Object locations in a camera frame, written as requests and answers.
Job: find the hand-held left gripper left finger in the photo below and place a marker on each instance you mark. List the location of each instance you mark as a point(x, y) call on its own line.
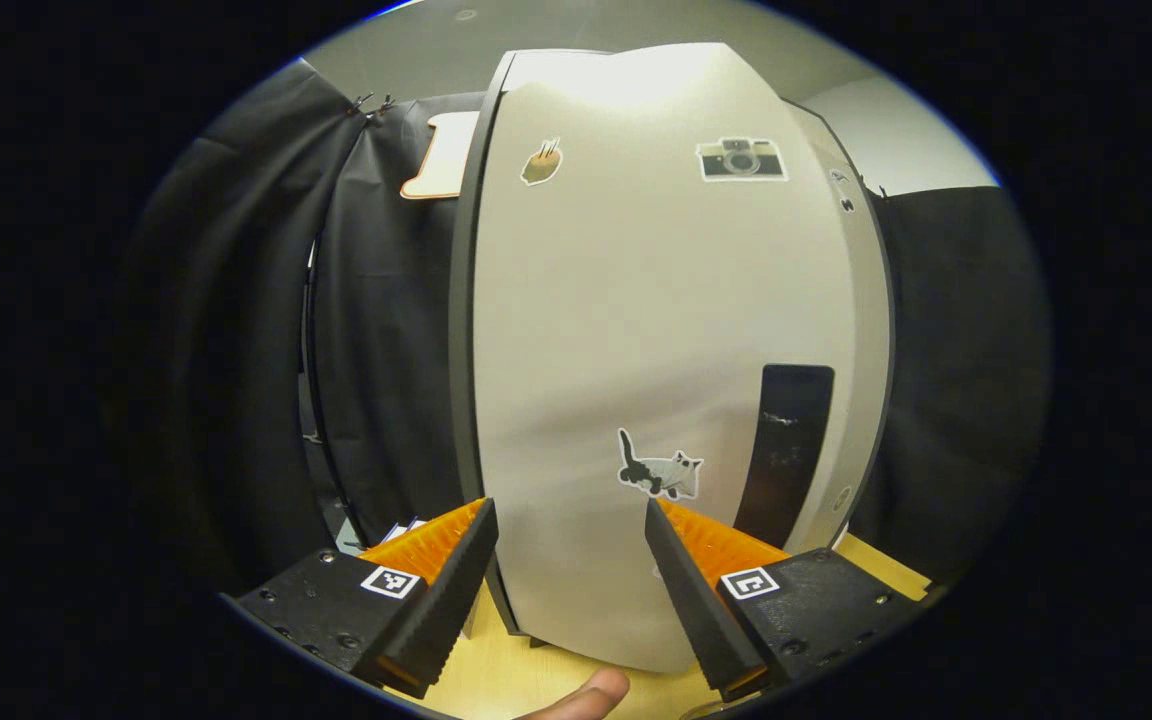
point(446, 600)

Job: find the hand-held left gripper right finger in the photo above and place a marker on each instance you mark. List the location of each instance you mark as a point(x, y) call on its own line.
point(696, 600)

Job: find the white cabinet with grey interior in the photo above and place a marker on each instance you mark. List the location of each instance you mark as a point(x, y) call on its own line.
point(464, 300)

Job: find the white printed box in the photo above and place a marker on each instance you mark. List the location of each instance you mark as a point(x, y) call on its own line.
point(404, 530)

